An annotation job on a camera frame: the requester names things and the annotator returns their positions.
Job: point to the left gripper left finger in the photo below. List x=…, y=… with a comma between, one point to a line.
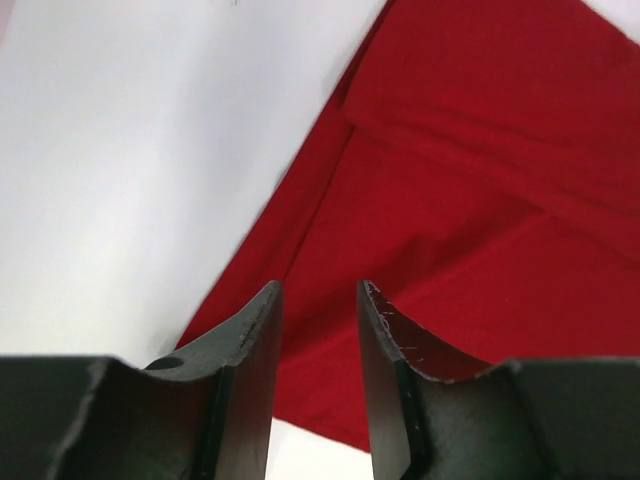
x=203, y=411

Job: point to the red t shirt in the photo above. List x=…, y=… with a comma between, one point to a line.
x=479, y=163

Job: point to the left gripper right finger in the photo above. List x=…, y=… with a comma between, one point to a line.
x=435, y=412

